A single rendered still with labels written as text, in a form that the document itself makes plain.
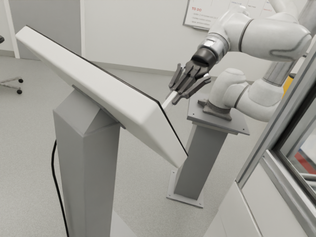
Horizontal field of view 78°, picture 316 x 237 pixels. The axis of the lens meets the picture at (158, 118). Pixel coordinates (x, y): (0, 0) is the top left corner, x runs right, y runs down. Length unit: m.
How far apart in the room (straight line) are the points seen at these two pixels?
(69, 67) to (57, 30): 3.41
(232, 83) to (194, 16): 2.84
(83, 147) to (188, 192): 1.25
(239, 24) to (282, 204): 0.50
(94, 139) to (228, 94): 0.84
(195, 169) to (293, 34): 1.08
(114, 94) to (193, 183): 1.32
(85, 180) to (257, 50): 0.63
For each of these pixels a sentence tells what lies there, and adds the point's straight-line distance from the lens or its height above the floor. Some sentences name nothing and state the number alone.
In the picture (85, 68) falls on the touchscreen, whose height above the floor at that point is 1.19.
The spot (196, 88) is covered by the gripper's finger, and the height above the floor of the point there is 1.12.
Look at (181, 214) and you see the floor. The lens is 1.64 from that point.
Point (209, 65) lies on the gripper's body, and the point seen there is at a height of 1.18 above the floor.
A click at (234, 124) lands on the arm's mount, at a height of 0.78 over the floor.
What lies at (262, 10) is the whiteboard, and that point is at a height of 1.42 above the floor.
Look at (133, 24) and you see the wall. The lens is 3.75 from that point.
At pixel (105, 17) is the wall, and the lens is 3.75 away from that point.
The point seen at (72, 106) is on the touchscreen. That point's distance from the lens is 0.58.
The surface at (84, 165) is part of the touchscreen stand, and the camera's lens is 0.58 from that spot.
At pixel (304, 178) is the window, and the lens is 0.46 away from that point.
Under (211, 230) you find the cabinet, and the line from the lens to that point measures 0.78.
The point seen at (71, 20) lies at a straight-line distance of 3.79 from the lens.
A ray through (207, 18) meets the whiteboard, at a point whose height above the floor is 1.12.
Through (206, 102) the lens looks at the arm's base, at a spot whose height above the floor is 0.83.
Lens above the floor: 1.34
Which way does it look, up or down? 32 degrees down
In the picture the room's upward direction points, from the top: 12 degrees clockwise
